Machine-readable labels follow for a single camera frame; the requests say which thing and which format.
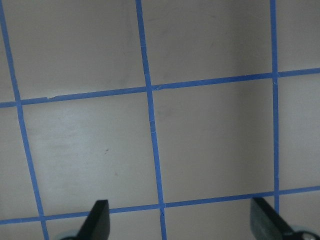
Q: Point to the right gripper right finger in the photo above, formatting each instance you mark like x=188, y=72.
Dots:
x=267, y=224

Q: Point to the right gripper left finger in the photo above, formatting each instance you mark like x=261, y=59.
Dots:
x=97, y=224

